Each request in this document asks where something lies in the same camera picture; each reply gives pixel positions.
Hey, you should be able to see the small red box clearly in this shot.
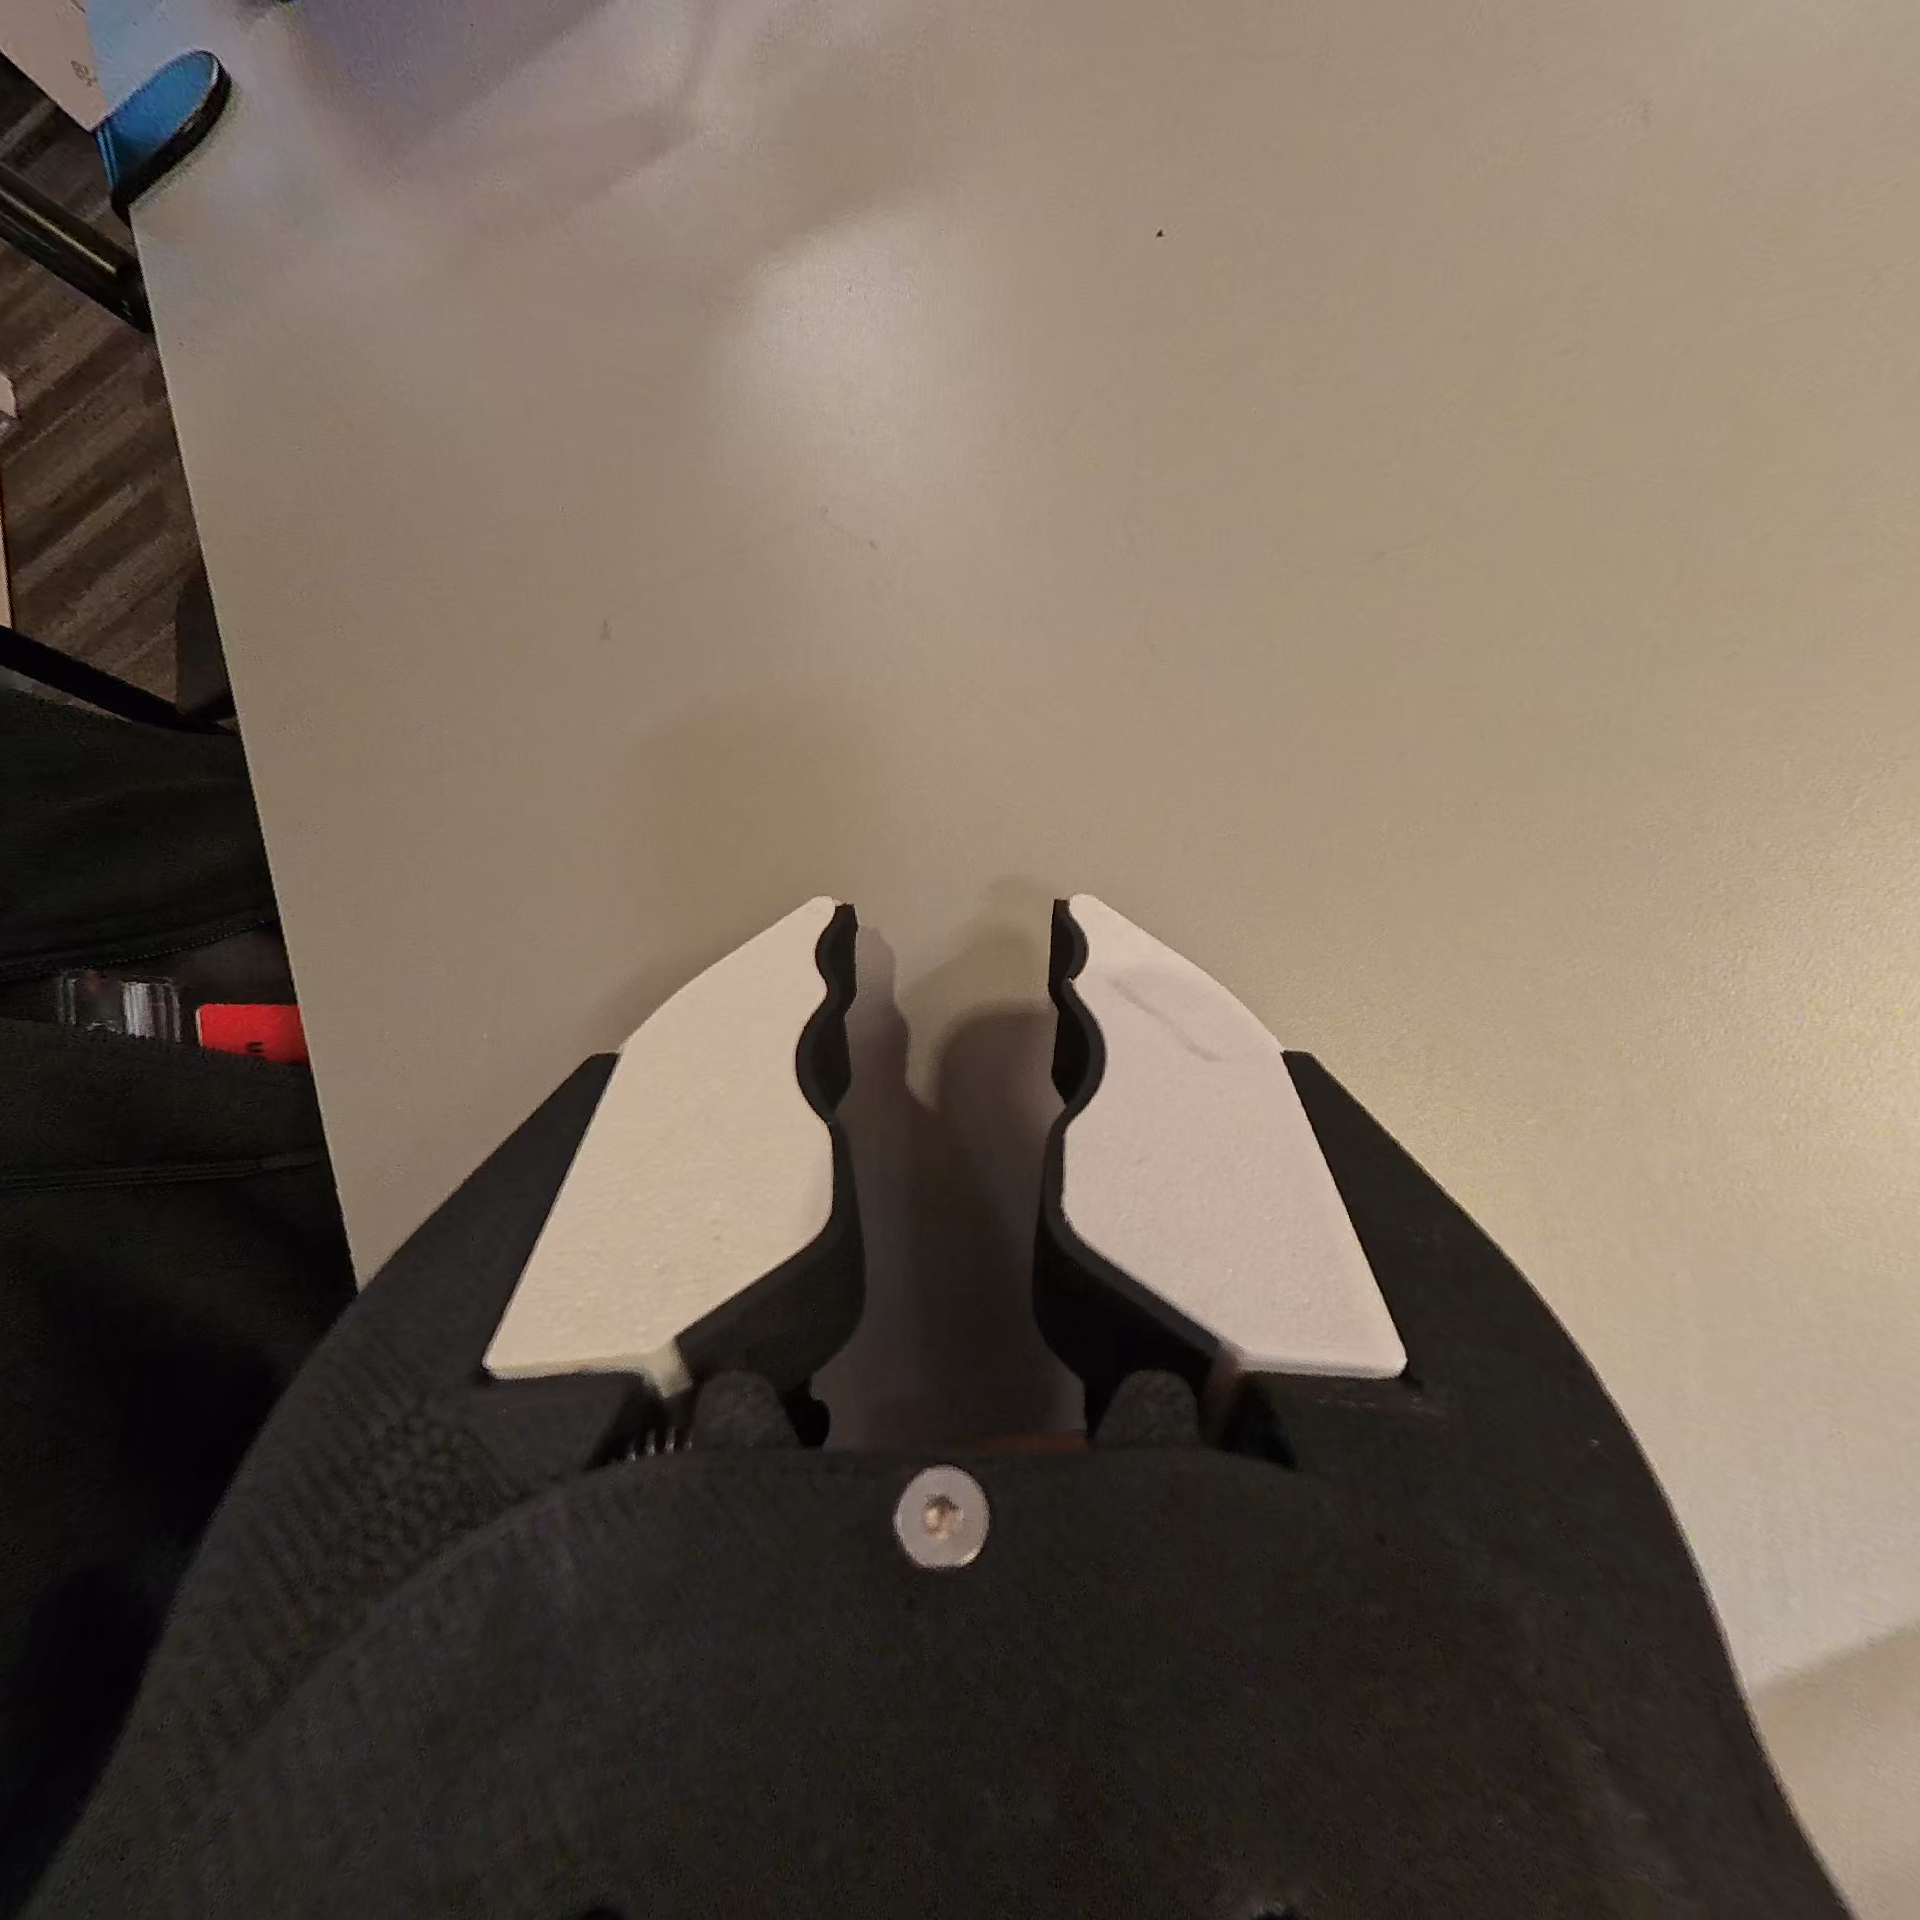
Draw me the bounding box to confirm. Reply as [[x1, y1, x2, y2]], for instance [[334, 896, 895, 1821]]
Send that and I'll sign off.
[[191, 1000, 309, 1071]]

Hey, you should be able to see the blue chair armrest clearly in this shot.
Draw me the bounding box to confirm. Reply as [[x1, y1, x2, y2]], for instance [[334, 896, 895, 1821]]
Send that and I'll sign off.
[[101, 50, 234, 215]]

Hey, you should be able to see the person's black clothing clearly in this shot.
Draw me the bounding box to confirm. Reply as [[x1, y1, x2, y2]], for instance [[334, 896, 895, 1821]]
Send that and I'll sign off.
[[0, 682, 363, 1920]]

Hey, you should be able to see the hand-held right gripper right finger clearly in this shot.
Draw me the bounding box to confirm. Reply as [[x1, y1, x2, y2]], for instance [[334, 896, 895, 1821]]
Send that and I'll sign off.
[[1032, 896, 1409, 1380]]

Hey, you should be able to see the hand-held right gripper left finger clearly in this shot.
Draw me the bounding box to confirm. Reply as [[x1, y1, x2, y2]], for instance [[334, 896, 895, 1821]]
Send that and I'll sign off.
[[479, 896, 871, 1377]]

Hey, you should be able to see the light grey desk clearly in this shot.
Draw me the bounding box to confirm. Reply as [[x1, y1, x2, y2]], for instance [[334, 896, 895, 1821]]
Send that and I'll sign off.
[[127, 0, 1920, 1890]]

